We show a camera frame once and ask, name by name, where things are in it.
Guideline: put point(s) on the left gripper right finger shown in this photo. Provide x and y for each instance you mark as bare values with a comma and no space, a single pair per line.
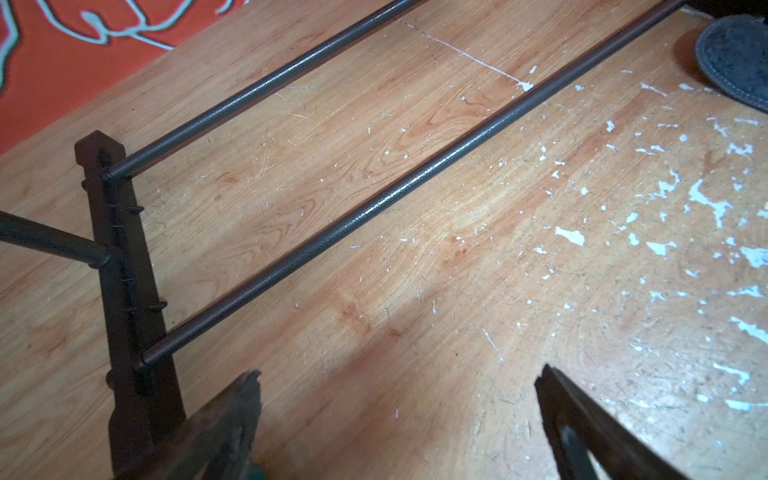
581,435

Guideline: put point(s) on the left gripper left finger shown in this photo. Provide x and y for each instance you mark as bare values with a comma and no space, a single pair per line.
215,443

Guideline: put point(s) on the dark grey insole front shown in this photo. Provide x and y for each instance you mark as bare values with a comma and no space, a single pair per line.
732,54

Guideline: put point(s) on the black metal clothes rack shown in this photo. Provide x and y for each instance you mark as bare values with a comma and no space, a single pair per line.
226,205

